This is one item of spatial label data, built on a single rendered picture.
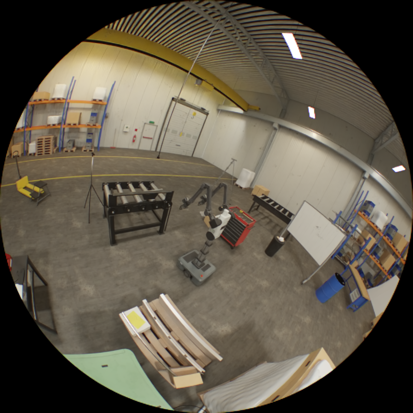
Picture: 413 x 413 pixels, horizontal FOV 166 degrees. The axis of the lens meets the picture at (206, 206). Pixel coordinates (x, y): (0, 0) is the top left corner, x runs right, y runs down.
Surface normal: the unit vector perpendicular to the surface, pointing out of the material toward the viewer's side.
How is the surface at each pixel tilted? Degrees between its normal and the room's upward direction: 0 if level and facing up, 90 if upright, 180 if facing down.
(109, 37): 90
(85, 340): 0
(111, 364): 0
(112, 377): 0
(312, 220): 90
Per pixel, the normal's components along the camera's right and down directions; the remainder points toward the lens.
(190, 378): 0.35, -0.83
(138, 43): 0.65, 0.55
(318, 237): -0.89, -0.14
